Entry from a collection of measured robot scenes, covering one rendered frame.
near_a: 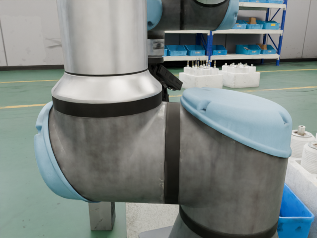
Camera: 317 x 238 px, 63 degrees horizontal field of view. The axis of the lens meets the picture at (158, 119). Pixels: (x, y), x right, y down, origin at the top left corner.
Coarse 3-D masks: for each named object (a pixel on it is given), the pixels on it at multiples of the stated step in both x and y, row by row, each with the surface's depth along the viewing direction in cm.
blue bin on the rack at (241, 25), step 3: (237, 21) 585; (240, 21) 574; (237, 24) 548; (240, 24) 550; (243, 24) 552; (246, 24) 554; (234, 27) 550; (237, 27) 551; (240, 27) 553; (243, 27) 555
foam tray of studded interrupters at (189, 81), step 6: (180, 78) 330; (186, 78) 316; (192, 78) 303; (198, 78) 299; (204, 78) 302; (210, 78) 306; (216, 78) 309; (222, 78) 313; (186, 84) 318; (192, 84) 304; (198, 84) 301; (204, 84) 304; (210, 84) 308; (216, 84) 311; (222, 84) 315
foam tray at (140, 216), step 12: (132, 204) 70; (144, 204) 70; (156, 204) 70; (168, 204) 70; (132, 216) 71; (144, 216) 71; (156, 216) 71; (168, 216) 71; (132, 228) 73; (144, 228) 72; (156, 228) 72
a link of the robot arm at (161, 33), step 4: (148, 32) 60; (152, 32) 60; (156, 32) 60; (160, 32) 61; (164, 32) 63; (148, 36) 60; (152, 36) 60; (156, 36) 61; (160, 36) 61; (164, 36) 63
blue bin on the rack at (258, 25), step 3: (243, 21) 574; (246, 21) 605; (258, 21) 581; (249, 24) 557; (252, 24) 558; (255, 24) 560; (258, 24) 582; (261, 24) 572; (246, 27) 568; (249, 27) 560; (252, 27) 562; (255, 27) 564; (258, 27) 566; (261, 27) 569
